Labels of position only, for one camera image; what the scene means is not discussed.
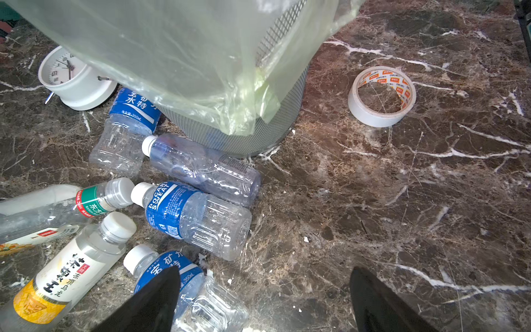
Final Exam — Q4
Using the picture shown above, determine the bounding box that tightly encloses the grey mesh waste bin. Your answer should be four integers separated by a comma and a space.
157, 0, 310, 159

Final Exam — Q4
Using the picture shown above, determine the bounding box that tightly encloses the blue label mineral water bottle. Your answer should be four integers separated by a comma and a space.
123, 244, 249, 332

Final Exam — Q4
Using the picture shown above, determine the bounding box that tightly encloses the Pocari Sweat blue label bottle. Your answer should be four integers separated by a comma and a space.
131, 181, 252, 261

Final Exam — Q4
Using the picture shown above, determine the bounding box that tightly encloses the white adhesive tape roll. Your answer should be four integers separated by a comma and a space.
348, 66, 417, 127

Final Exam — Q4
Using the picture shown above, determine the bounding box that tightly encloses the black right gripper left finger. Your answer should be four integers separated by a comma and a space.
93, 266, 181, 331

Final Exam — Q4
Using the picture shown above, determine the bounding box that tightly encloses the green plastic bin liner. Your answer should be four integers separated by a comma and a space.
10, 1, 362, 110

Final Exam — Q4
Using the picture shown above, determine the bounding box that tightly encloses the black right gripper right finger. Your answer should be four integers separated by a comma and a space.
349, 266, 436, 331

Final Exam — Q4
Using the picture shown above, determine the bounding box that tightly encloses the green red label clear bottle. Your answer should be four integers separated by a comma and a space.
1, 177, 134, 253

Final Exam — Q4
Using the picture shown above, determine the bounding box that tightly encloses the blue cap bottle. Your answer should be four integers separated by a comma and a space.
88, 87, 161, 177

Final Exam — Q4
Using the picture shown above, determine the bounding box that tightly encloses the clear unlabelled bottle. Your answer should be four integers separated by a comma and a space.
142, 133, 261, 208

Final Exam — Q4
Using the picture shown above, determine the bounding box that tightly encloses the yellow white label tea bottle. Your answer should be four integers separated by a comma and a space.
1, 212, 137, 331

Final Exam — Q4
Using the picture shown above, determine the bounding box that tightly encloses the white round alarm clock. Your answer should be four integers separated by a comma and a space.
38, 46, 118, 111

